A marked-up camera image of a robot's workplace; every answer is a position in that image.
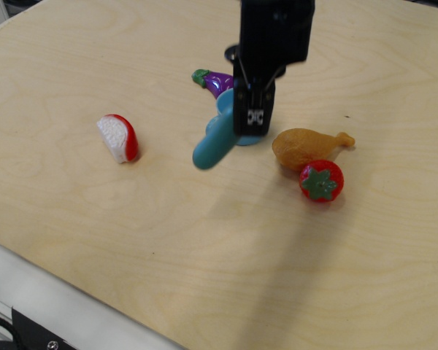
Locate black cable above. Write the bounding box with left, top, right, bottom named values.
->
left=0, top=313, right=21, bottom=346

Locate green toy cucumber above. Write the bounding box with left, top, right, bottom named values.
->
left=193, top=109, right=239, bottom=170

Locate brown toy chicken drumstick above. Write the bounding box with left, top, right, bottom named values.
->
left=272, top=128, right=356, bottom=171

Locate red toy strawberry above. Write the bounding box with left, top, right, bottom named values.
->
left=299, top=160, right=345, bottom=203

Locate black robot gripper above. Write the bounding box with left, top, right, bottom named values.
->
left=233, top=1, right=315, bottom=136

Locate red white toy sushi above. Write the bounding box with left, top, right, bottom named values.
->
left=96, top=114, right=139, bottom=163

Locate purple toy eggplant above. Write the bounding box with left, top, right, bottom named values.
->
left=191, top=69, right=234, bottom=99

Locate blue plastic toy cup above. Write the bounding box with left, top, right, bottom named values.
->
left=205, top=89, right=264, bottom=147

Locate black metal corner bracket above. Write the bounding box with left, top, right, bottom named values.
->
left=12, top=308, right=76, bottom=350

